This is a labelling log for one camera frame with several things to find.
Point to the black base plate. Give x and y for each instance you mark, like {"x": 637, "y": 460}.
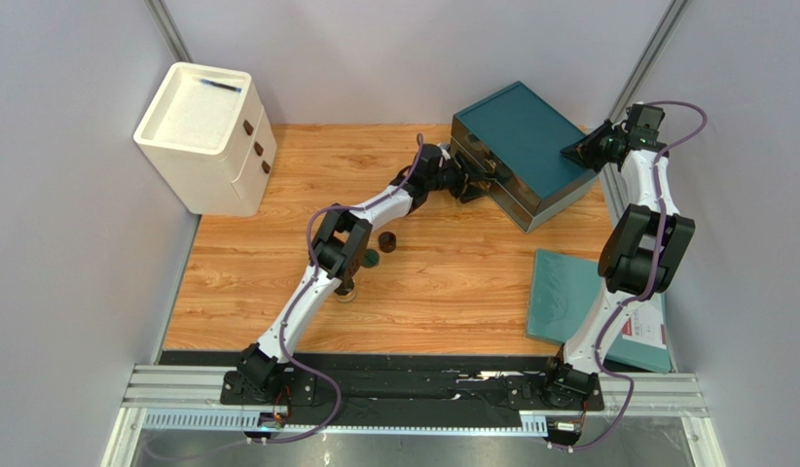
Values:
{"x": 510, "y": 390}

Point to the aluminium mounting rail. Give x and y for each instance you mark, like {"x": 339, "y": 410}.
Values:
{"x": 188, "y": 397}

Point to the teal flat box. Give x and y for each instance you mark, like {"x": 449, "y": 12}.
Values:
{"x": 562, "y": 291}

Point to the black pen on cabinet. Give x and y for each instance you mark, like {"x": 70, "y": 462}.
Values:
{"x": 220, "y": 85}

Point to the white paper label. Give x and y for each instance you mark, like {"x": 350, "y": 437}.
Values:
{"x": 646, "y": 326}

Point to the black-lid powder jar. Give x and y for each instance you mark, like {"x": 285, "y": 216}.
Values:
{"x": 345, "y": 295}

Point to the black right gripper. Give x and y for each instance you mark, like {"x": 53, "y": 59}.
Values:
{"x": 598, "y": 144}

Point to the teal drawer organizer box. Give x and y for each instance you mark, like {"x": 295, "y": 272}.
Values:
{"x": 515, "y": 138}

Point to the dark brown small jar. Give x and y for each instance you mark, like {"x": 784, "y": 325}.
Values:
{"x": 387, "y": 242}

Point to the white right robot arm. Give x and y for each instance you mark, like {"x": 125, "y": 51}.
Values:
{"x": 641, "y": 256}

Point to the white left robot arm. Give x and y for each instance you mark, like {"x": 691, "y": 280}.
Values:
{"x": 337, "y": 239}

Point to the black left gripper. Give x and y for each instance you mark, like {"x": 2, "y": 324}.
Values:
{"x": 469, "y": 174}

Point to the white three-drawer cabinet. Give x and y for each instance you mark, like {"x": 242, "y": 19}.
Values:
{"x": 214, "y": 148}

